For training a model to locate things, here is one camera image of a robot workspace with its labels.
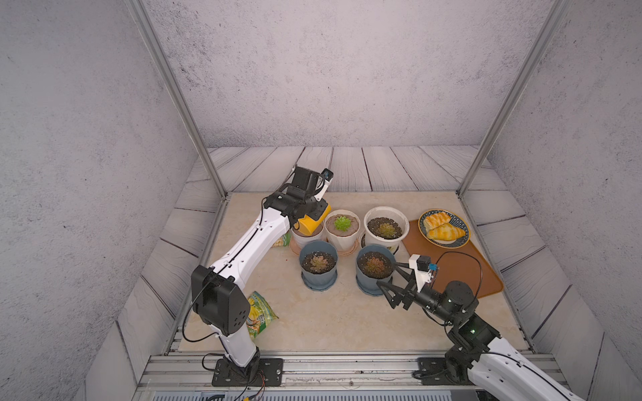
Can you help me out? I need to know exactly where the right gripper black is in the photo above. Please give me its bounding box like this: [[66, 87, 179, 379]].
[[378, 263, 459, 328]]

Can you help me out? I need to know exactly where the yellow watering can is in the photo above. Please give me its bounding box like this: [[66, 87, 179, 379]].
[[294, 200, 331, 237]]

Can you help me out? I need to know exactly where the blue pot red succulent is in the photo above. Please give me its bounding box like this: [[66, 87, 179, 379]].
[[356, 245, 396, 297]]

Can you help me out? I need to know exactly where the small white pot pink-green succulent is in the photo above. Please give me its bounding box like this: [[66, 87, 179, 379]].
[[291, 226, 324, 249]]

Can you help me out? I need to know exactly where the white pot bright green succulent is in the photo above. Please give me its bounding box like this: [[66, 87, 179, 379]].
[[324, 210, 361, 242]]

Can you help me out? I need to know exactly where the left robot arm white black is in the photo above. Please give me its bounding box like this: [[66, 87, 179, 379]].
[[190, 165, 334, 371]]

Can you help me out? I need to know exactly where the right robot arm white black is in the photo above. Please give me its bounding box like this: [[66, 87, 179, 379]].
[[377, 262, 581, 400]]

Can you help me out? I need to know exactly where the large white round pot succulent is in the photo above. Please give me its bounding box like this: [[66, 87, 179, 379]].
[[361, 207, 410, 253]]

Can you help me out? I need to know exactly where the green orange snack packet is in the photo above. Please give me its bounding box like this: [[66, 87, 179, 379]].
[[273, 232, 292, 247]]

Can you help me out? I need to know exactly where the pink saucer under small pot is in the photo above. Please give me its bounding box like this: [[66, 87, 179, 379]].
[[289, 241, 301, 256]]

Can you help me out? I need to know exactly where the brown tray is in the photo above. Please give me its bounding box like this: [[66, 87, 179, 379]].
[[402, 220, 504, 298]]

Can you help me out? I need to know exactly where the yellow bread roll lower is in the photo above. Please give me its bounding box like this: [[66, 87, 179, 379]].
[[427, 223, 466, 242]]

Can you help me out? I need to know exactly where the yellow bread roll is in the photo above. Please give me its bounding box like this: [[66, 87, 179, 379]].
[[427, 223, 466, 242], [423, 212, 451, 231]]

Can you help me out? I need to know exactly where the blue patterned plate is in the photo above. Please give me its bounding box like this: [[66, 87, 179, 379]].
[[417, 209, 470, 249]]

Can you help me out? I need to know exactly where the yellow bread roll upper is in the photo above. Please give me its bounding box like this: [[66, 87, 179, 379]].
[[423, 212, 451, 231]]

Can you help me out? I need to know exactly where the green yellow candy bag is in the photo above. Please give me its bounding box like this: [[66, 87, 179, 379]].
[[246, 292, 279, 339]]

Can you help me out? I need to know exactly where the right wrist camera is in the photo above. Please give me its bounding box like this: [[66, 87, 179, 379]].
[[408, 254, 438, 291]]

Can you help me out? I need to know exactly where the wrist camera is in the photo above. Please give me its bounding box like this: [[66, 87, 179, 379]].
[[408, 254, 438, 291], [314, 168, 334, 202]]

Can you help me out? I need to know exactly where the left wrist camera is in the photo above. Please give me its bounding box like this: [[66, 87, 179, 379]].
[[314, 168, 334, 202]]

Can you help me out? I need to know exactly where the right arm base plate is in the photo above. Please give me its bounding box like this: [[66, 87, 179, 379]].
[[412, 357, 472, 386]]

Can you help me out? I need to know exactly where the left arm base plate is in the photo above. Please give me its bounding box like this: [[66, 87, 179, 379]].
[[212, 358, 284, 388]]

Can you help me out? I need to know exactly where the front aluminium rail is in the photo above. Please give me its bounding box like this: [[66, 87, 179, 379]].
[[133, 351, 493, 400]]

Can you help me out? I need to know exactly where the left aluminium frame post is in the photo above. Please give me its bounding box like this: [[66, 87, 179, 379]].
[[125, 0, 227, 198]]

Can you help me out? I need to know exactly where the aluminium frame post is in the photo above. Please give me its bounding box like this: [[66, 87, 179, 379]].
[[456, 0, 571, 200], [125, 0, 227, 198]]

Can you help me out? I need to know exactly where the right aluminium frame post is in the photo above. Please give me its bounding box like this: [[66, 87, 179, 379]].
[[456, 0, 571, 200]]

